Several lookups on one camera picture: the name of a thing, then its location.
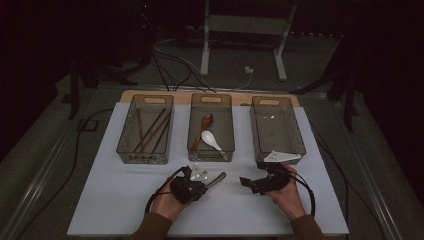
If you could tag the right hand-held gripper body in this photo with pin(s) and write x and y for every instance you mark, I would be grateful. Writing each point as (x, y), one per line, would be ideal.
(280, 156)

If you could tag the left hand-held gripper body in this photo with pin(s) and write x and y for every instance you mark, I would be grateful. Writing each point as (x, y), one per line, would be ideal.
(186, 190)

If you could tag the clear grey plastic bin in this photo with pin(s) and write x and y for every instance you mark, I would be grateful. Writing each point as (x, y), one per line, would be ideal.
(276, 130)
(220, 110)
(146, 100)

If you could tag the white ceramic spoon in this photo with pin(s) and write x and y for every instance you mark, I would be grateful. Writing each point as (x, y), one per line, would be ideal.
(208, 137)

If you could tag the black chopstick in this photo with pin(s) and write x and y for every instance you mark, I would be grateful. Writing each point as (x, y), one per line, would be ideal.
(161, 136)
(151, 127)

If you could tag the brown wooden spoon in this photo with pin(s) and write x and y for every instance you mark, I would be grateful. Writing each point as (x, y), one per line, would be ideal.
(206, 120)

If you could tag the brown wooden chopstick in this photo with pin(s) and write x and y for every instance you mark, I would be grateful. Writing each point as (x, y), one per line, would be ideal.
(156, 131)
(140, 125)

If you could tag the person's left hand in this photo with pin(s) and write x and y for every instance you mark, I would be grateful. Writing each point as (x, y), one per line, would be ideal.
(166, 206)

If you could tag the person's right hand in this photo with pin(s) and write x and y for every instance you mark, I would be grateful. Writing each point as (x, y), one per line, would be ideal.
(290, 198)

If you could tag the white table mat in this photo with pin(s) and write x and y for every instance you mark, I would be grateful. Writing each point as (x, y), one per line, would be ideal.
(241, 166)

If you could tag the black tripod stand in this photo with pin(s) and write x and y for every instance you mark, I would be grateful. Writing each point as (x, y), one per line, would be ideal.
(349, 106)
(74, 93)

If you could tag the white plug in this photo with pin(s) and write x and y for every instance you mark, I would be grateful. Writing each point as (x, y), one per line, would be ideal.
(249, 69)

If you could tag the white metal stand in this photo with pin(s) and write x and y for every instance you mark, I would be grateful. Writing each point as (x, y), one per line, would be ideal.
(246, 24)

